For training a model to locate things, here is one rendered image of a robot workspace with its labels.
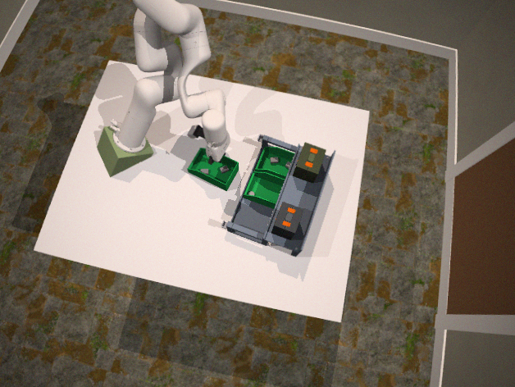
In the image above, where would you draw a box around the green bin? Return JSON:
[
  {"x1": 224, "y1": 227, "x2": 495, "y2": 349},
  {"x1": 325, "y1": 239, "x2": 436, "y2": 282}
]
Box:
[
  {"x1": 244, "y1": 171, "x2": 285, "y2": 209},
  {"x1": 256, "y1": 147, "x2": 294, "y2": 179},
  {"x1": 189, "y1": 148, "x2": 239, "y2": 191}
]

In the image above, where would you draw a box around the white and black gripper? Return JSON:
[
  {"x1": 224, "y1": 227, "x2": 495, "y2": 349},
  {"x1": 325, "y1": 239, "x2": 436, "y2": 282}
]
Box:
[{"x1": 206, "y1": 131, "x2": 230, "y2": 165}]

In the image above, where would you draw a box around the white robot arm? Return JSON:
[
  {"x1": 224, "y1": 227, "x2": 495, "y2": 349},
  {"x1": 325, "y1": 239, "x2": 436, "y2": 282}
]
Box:
[{"x1": 111, "y1": 0, "x2": 227, "y2": 153}]

